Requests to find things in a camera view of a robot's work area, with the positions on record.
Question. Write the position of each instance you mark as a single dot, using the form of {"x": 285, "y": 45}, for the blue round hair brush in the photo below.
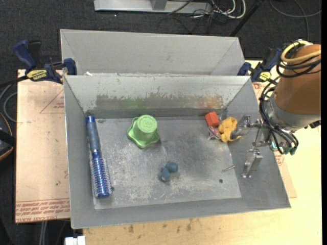
{"x": 98, "y": 162}

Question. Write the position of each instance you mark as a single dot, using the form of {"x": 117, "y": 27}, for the small metal screw bit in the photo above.
{"x": 228, "y": 169}

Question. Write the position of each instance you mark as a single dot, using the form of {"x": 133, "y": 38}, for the clear pink plastic thing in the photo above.
{"x": 214, "y": 133}

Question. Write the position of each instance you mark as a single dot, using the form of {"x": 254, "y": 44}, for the yellow cloth toy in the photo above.
{"x": 226, "y": 127}

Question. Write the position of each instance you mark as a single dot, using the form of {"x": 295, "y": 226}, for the red block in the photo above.
{"x": 212, "y": 119}

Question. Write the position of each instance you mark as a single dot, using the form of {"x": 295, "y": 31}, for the brown cardboard board, red print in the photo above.
{"x": 41, "y": 142}

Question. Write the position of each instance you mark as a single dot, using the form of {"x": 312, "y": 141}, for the grey metal bin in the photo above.
{"x": 153, "y": 162}

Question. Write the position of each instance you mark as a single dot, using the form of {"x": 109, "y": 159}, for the green cup on star base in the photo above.
{"x": 143, "y": 131}

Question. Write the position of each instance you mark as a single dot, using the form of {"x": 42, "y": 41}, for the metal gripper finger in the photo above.
{"x": 252, "y": 163}
{"x": 245, "y": 122}

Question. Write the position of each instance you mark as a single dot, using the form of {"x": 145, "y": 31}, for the teal blue toy figure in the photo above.
{"x": 168, "y": 171}

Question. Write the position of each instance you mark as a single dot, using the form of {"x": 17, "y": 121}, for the black cylinder on white bracket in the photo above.
{"x": 314, "y": 124}

